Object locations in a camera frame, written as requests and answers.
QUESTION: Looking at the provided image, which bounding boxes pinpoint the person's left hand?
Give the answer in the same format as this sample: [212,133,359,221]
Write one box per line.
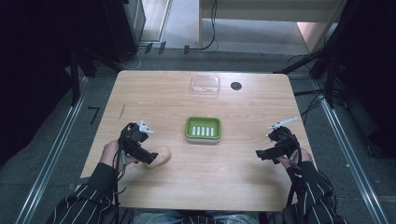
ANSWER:
[99,139,140,174]

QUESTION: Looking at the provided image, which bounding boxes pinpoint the aluminium floor rail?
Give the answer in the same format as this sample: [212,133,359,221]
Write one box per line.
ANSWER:
[13,76,92,224]
[312,78,391,224]

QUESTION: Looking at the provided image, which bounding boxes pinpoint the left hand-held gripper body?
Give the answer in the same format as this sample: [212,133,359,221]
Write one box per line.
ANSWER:
[119,119,155,161]

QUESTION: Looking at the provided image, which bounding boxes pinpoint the green soap dish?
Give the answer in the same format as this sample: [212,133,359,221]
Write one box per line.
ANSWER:
[184,116,222,144]

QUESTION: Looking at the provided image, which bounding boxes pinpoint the black cabinet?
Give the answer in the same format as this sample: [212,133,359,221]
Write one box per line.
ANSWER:
[99,0,147,63]

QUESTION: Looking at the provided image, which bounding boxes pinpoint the white floor cable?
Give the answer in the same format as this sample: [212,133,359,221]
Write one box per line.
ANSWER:
[120,46,148,71]

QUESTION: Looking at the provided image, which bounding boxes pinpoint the beige soap bar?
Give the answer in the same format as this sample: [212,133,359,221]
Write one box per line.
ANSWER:
[143,146,172,170]

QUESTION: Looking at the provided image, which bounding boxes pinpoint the left hand-held gripper cable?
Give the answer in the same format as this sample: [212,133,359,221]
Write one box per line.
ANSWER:
[111,124,129,224]

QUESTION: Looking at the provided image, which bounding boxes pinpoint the clear plastic lid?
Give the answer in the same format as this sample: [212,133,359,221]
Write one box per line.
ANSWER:
[190,75,221,96]

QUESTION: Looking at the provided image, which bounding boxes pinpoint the black floor cables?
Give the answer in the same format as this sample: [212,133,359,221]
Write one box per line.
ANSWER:
[286,53,347,125]

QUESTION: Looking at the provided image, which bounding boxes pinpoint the white desk frame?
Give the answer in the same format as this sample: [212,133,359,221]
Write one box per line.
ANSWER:
[197,0,348,53]

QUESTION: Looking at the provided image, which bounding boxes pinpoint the black metal stand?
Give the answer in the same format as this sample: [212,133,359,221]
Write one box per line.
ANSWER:
[64,46,125,107]

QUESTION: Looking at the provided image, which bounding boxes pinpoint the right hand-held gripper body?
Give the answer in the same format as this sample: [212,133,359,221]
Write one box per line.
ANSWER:
[266,116,302,161]

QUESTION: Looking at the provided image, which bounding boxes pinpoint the black tripod stand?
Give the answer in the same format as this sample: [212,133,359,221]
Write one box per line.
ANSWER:
[273,18,347,109]

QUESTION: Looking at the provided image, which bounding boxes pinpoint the black hanging cable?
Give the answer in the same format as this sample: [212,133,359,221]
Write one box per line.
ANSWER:
[188,0,219,51]

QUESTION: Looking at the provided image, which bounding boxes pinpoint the person's right hand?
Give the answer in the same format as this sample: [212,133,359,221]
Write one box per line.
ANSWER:
[276,147,314,171]

